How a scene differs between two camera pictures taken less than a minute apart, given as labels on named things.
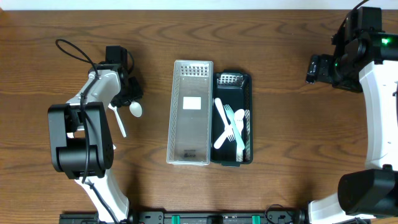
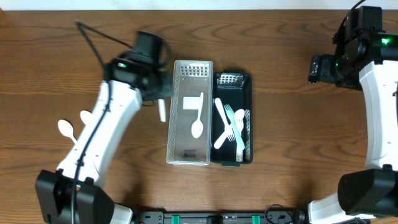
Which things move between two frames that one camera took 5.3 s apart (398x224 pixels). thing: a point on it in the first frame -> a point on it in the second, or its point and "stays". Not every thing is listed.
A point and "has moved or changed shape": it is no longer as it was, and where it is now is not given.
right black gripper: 319,70 stays
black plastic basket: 234,88 stays
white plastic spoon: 135,109 has moved or changed shape
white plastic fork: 229,111 stays
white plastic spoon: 119,119 has moved or changed shape
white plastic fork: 239,154 stays
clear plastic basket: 191,113 stays
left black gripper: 131,93 -> 160,90
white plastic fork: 224,117 stays
